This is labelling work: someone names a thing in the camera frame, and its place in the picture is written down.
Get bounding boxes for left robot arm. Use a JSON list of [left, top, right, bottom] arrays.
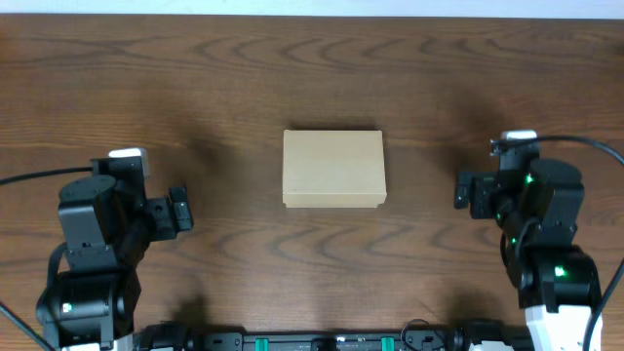
[[36, 156, 194, 350]]

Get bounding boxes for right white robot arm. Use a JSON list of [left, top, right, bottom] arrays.
[[454, 146, 602, 350]]

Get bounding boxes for cardboard box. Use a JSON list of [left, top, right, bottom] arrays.
[[282, 130, 387, 209]]

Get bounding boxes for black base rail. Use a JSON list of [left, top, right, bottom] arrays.
[[127, 319, 534, 351]]

